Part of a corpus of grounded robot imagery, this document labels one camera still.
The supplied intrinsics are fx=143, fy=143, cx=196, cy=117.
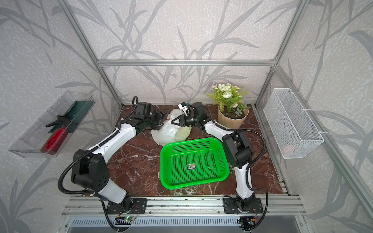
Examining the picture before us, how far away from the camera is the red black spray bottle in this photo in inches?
22.4

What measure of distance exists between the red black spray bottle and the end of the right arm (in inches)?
19.4

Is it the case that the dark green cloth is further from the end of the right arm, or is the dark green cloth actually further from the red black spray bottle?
the end of the right arm

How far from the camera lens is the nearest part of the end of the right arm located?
77 centimetres
